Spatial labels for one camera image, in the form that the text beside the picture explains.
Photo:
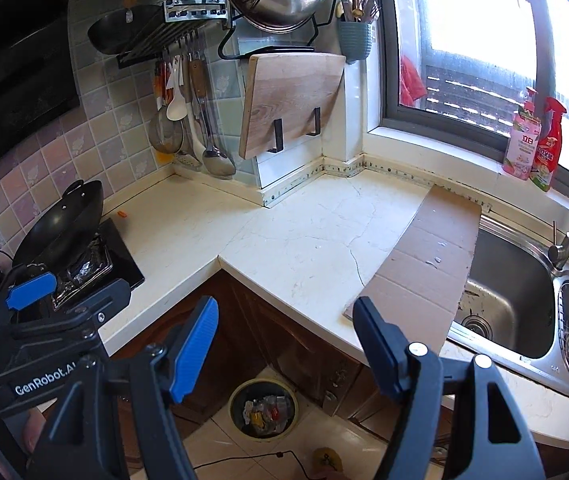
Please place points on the white red wrapper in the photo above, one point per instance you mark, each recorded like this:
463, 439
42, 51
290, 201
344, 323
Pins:
277, 413

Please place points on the black wok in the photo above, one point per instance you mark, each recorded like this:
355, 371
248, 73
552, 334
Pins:
64, 225

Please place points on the metal wall shelf with hooks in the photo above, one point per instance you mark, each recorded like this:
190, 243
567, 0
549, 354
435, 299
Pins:
179, 35

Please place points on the red cloth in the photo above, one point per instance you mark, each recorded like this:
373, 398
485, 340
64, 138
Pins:
412, 82

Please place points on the steel mesh strainer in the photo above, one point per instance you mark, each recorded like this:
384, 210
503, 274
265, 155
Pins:
164, 135

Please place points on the steel ladle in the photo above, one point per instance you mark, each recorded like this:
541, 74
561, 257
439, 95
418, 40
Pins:
219, 162

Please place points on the flat cardboard sheet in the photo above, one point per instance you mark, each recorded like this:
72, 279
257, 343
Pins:
414, 270

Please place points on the foil burner liner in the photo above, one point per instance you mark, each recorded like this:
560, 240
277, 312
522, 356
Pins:
84, 270

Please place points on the white dotted sealing strip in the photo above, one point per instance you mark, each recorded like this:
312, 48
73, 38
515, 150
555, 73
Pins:
314, 172

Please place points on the black range hood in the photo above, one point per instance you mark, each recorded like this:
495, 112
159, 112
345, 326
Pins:
14, 60

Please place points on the wooden cabinet door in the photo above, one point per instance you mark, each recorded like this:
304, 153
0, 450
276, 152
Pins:
304, 340
229, 345

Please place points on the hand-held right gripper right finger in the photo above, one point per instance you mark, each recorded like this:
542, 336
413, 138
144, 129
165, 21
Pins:
374, 345

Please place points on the orange kitchen utensil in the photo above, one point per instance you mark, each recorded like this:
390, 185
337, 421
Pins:
160, 85

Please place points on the grey-blue utensil holder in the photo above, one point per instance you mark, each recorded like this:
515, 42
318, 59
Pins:
357, 40

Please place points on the wooden cutting board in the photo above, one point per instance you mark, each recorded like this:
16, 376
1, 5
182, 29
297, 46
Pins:
284, 105

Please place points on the red spray bottle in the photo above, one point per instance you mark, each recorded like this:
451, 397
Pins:
547, 150

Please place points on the stainless steel sink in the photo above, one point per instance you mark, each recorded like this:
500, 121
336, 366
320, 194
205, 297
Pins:
509, 280

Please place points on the yellow-rimmed dark waste bin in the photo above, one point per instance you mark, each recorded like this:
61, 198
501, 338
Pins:
234, 412

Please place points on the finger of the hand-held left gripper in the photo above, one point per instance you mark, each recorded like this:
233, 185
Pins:
74, 310
29, 291

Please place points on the bundle of chopsticks and spoons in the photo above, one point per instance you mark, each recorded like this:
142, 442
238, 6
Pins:
362, 2

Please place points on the clear plastic bag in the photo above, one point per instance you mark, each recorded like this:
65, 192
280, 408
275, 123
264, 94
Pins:
269, 402

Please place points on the yellow printed slipper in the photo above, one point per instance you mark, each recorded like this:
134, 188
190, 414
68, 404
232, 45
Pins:
328, 460

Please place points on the person's left hand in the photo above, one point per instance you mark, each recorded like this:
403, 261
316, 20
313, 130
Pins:
35, 430

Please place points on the dark framed window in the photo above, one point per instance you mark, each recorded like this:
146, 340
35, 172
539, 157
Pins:
464, 20

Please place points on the small black frying pan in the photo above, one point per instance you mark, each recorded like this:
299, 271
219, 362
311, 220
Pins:
114, 30

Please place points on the steel slotted spatula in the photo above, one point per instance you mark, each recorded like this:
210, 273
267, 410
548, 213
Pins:
190, 159

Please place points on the red and white refill pouch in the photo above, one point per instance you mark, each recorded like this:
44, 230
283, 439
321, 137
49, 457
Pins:
521, 145

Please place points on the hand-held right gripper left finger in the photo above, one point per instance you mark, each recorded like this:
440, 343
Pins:
194, 350

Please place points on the white plastic spoon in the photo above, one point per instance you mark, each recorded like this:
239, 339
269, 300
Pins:
177, 107

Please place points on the black gas stove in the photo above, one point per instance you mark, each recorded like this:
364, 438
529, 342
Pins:
124, 265

